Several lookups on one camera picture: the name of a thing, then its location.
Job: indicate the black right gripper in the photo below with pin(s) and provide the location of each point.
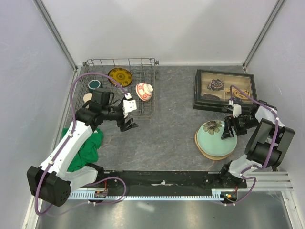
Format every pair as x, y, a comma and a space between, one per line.
228, 132

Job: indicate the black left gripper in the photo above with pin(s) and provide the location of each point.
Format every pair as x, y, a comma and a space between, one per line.
122, 124

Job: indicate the green flower plate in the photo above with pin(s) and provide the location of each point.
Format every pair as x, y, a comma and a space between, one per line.
214, 126

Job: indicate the cream bird plate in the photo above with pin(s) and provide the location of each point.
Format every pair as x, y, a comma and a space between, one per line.
212, 146

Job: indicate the yellow patterned plate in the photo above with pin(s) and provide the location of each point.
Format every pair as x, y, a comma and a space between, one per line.
121, 75

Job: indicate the beige cup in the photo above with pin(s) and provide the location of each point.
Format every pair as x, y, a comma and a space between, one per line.
87, 97

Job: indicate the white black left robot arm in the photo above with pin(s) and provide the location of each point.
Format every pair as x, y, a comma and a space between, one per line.
51, 181

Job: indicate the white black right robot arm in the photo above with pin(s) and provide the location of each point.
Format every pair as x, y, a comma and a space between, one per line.
238, 143

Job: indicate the white orange patterned bowl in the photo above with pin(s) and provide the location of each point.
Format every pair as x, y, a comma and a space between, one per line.
144, 91

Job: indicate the black glass-lid display box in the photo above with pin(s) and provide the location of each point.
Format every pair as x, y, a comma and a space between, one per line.
213, 90

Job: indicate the green cloth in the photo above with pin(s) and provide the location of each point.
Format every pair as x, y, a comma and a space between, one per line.
87, 152

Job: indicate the dark teal mug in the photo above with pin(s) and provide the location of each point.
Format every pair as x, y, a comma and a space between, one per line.
94, 84

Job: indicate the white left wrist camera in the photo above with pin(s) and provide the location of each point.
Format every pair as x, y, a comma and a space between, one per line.
129, 104

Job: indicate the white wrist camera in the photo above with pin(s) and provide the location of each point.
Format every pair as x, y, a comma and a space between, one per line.
129, 104
235, 108

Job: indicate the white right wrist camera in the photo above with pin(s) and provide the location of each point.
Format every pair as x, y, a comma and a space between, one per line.
235, 108

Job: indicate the grey wire dish rack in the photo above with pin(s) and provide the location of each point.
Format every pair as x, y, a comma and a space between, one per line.
142, 71

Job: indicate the slotted cable duct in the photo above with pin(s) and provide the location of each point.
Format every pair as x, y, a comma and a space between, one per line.
84, 194

